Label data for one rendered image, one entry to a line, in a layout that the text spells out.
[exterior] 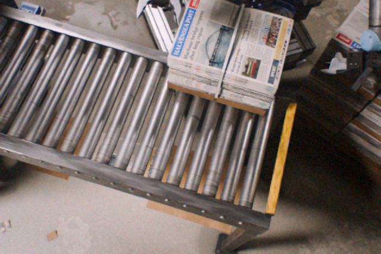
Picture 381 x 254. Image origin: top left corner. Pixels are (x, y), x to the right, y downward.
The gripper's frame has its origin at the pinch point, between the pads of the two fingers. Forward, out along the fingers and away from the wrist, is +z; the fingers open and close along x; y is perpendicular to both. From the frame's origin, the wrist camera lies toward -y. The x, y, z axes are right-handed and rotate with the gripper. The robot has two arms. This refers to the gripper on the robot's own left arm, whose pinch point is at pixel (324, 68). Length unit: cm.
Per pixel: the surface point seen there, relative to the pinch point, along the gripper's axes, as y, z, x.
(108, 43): 19, 76, 35
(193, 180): -26, 35, 54
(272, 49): 14.7, 11.7, 30.9
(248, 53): 14.3, 18.6, 35.9
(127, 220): -76, 95, 21
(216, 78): 8, 28, 42
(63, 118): -3, 81, 62
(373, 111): -26.0, -17.0, -24.3
